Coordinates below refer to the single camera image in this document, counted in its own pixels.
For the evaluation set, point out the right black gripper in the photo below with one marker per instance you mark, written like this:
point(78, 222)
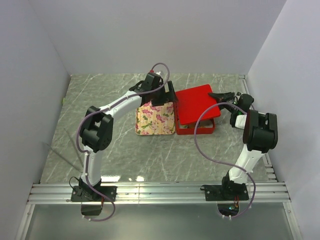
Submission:
point(223, 96)

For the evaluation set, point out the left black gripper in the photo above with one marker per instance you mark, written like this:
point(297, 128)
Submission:
point(167, 97)

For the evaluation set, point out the red box lid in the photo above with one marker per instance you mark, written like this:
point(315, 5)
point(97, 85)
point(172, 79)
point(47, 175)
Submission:
point(192, 102)

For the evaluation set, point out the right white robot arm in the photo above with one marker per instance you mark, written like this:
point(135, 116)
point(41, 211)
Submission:
point(260, 134)

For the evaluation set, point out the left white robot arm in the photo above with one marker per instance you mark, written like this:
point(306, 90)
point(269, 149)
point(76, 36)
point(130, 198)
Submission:
point(96, 130)

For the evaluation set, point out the floral tray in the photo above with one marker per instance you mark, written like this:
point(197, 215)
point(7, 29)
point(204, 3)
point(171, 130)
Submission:
point(155, 120)

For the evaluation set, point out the red cookie box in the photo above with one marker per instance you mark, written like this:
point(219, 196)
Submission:
point(190, 131)

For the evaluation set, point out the aluminium rail right side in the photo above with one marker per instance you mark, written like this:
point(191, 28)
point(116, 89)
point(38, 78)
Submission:
point(264, 170)

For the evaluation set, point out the aluminium rail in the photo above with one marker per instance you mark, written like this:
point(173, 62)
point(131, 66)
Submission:
point(154, 193)
point(264, 170)

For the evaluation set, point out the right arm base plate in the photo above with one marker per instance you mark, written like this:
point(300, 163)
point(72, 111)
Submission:
point(225, 193)

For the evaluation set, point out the aluminium rail front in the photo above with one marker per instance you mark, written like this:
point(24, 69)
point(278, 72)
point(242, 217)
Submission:
point(154, 193)

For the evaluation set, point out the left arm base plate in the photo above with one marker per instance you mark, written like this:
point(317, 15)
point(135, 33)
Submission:
point(80, 194)

